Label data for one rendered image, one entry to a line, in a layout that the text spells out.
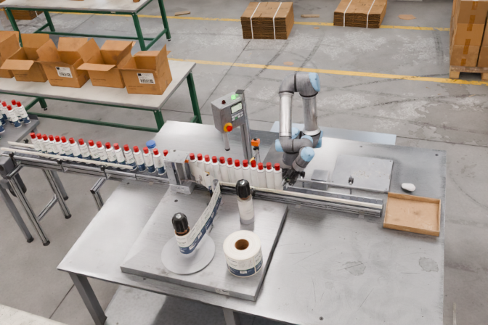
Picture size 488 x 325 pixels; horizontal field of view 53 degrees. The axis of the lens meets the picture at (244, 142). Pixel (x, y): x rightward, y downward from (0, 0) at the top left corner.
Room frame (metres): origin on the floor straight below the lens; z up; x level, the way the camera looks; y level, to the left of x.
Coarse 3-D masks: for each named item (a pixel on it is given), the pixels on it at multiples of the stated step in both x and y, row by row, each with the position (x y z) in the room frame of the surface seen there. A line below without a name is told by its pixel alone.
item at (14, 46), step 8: (0, 32) 4.92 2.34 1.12; (8, 32) 4.89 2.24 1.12; (16, 32) 4.85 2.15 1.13; (0, 40) 4.88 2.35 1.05; (8, 40) 4.66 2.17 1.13; (16, 40) 4.75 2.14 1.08; (0, 48) 4.55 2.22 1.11; (8, 48) 4.63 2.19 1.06; (16, 48) 4.72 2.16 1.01; (0, 56) 4.89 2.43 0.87; (8, 56) 4.61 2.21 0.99; (0, 64) 4.55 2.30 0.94; (0, 72) 4.57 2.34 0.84; (8, 72) 4.53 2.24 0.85
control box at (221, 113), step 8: (224, 96) 2.49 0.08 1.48; (216, 104) 2.41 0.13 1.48; (224, 104) 2.40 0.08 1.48; (232, 104) 2.41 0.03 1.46; (216, 112) 2.40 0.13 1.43; (224, 112) 2.38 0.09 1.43; (216, 120) 2.42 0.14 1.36; (224, 120) 2.38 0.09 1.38; (240, 120) 2.43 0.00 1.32; (216, 128) 2.43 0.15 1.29; (224, 128) 2.37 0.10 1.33; (232, 128) 2.40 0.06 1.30
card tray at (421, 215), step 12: (396, 204) 2.04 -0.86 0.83; (408, 204) 2.02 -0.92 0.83; (420, 204) 2.01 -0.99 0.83; (432, 204) 2.00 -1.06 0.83; (396, 216) 1.94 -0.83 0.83; (408, 216) 1.93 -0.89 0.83; (420, 216) 1.91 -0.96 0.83; (432, 216) 1.90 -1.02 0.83; (396, 228) 1.85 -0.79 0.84; (408, 228) 1.82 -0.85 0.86; (420, 228) 1.83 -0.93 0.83; (432, 228) 1.82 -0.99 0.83
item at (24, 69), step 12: (24, 36) 4.72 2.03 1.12; (36, 36) 4.67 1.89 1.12; (48, 36) 4.63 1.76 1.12; (24, 48) 4.70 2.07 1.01; (36, 48) 4.65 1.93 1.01; (12, 60) 4.41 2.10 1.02; (24, 60) 4.37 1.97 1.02; (36, 60) 4.35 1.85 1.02; (12, 72) 4.45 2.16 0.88; (24, 72) 4.41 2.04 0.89; (36, 72) 4.36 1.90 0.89
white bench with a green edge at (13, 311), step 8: (0, 304) 1.74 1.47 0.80; (0, 312) 1.69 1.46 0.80; (8, 312) 1.68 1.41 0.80; (16, 312) 1.67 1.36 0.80; (24, 312) 1.67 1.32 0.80; (0, 320) 1.64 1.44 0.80; (8, 320) 1.63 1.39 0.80; (16, 320) 1.62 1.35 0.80; (24, 320) 1.61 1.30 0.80; (32, 320) 1.61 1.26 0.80; (40, 320) 1.60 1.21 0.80; (48, 320) 1.59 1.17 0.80
